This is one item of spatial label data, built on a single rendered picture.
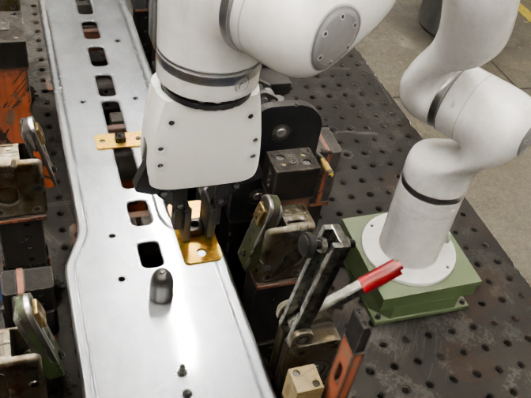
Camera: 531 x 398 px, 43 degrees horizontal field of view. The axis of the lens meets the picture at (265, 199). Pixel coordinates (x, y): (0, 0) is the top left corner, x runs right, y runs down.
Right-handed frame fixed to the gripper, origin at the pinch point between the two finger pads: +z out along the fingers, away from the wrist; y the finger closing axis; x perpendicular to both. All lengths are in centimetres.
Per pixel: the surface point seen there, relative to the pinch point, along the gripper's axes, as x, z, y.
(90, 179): -37.7, 27.2, 6.0
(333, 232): -0.6, 6.2, -16.2
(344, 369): 10.9, 15.5, -14.9
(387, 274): 0.8, 13.6, -24.4
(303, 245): 0.3, 6.6, -12.4
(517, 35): -236, 126, -255
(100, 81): -67, 28, 0
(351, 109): -89, 57, -69
